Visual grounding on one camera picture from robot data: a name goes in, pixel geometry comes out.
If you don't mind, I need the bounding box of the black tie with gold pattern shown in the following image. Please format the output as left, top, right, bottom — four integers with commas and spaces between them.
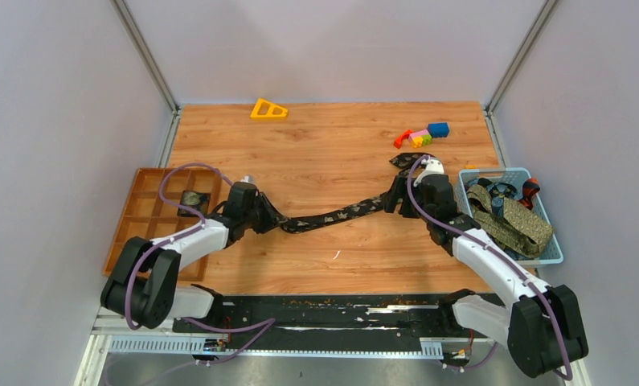
280, 152, 432, 234

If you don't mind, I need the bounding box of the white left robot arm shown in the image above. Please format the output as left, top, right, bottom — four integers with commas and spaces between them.
100, 182, 280, 332

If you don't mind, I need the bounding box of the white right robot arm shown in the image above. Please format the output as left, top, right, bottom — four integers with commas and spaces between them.
383, 174, 588, 381

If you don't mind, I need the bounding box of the rolled dark patterned tie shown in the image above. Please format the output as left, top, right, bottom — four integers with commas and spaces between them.
179, 190, 211, 216

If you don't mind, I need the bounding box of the colourful toy block assembly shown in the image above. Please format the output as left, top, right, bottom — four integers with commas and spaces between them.
393, 122, 450, 149

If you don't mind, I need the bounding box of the blue and red tie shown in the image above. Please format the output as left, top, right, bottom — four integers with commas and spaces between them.
477, 178, 541, 213

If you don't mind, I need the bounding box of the light blue plastic basket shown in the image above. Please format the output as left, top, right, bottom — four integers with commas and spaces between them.
454, 167, 564, 267

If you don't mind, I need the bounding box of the orange wooden compartment tray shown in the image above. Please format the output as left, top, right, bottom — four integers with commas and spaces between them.
102, 168, 223, 277

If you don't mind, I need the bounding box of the olive green patterned tie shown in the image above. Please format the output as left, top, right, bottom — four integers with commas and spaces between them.
466, 184, 554, 259

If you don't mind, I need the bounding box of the yellow triangular plastic piece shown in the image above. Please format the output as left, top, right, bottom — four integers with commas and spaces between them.
249, 98, 289, 121

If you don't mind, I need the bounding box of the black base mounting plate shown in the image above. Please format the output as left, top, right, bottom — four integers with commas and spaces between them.
200, 294, 487, 351

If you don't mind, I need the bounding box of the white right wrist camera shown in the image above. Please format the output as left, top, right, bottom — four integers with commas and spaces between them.
413, 158, 445, 187

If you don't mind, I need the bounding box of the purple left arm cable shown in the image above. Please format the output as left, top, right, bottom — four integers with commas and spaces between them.
123, 162, 276, 366

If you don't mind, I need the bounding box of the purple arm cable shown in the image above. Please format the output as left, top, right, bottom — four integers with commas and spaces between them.
123, 162, 276, 366
406, 155, 574, 381

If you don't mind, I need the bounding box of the aluminium frame rail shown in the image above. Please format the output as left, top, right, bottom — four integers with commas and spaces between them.
92, 315, 443, 359

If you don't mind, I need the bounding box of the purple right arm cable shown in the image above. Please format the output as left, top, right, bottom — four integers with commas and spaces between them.
406, 155, 574, 381

